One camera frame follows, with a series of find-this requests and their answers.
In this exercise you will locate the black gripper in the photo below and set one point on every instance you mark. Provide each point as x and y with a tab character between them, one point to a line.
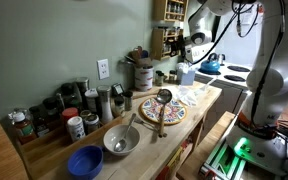
182	45

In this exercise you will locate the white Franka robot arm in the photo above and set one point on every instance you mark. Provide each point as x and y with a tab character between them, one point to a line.
277	76

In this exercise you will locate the small wooden spice rack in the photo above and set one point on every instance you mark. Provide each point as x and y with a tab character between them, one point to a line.
156	43

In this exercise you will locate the large wooden spice rack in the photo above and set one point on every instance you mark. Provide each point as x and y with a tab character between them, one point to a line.
159	10

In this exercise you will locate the black cap bottle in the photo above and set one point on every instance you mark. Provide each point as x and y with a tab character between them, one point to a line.
68	93

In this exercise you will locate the white spice shaker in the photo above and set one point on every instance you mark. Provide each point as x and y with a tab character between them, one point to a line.
76	129

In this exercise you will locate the dark sauce bottle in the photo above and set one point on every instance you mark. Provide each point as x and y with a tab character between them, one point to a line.
39	121

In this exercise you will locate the wooden stepped condiment rack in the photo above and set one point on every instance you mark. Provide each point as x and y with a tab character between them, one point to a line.
50	153

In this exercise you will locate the red sauce bottle white cap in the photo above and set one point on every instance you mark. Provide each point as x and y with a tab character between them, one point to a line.
24	130

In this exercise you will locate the white tissue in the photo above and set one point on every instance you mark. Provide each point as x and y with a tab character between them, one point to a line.
182	66

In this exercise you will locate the small black lid jar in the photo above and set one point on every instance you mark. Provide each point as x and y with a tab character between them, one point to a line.
161	80
172	76
157	76

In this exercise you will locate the wooden spoon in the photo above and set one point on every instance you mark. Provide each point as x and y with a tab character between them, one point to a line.
148	61
136	53

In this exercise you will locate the blue utensil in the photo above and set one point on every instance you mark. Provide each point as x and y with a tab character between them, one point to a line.
144	54

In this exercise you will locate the blue tissue box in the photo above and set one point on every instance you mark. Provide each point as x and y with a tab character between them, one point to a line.
187	78

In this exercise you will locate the blue kettle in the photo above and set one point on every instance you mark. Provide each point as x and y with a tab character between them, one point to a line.
210	66

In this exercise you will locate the white red utensil crock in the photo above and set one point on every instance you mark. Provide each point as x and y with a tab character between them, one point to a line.
144	79

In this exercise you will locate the crumpled white cloth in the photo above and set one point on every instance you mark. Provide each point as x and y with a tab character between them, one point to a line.
186	96

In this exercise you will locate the metal utensil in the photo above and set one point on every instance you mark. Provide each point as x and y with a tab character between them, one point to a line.
127	60

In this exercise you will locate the white stove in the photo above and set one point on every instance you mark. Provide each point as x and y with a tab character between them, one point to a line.
217	79

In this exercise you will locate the colourful patterned plate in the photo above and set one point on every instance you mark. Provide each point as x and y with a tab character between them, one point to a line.
174	113

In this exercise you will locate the small steel cup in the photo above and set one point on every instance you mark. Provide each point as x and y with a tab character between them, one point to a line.
128	100

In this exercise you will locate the small black timer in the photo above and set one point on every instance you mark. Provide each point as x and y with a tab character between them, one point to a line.
117	90

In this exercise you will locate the small seasoning jar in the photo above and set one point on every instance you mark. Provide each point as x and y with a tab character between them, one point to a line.
119	106

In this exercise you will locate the metal fork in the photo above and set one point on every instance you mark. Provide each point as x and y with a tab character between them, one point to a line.
145	124

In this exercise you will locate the steel pepper mill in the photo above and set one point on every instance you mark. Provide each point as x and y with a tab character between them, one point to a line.
105	105

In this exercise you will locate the white canister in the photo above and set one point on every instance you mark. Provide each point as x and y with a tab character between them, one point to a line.
91	100

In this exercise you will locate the white bowl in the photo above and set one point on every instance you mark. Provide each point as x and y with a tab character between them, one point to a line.
130	136

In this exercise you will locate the tall steel canister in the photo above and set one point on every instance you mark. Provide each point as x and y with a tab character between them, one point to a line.
82	88

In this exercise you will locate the wooden platform board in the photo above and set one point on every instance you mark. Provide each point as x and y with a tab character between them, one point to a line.
200	153

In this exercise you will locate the metal spoon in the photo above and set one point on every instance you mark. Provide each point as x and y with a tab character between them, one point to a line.
120	145

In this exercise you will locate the small glass jar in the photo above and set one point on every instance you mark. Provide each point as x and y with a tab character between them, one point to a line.
85	114

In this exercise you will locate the small silver lid jar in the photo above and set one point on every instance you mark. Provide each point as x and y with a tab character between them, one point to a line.
92	124

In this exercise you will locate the yellow red package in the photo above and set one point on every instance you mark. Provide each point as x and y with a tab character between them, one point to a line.
172	163

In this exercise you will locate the red lid jar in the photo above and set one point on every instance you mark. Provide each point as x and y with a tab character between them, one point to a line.
69	113

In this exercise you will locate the dark jar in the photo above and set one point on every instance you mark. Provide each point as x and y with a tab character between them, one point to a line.
50	108

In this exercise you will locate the blue bowl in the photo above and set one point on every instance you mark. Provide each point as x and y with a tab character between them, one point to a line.
85	163

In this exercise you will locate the clear glass jar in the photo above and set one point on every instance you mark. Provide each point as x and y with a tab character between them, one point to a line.
12	115

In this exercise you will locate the white wall outlet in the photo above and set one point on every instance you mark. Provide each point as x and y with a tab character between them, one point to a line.
103	69

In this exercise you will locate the aluminium base frame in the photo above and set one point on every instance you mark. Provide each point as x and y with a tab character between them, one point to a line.
217	166

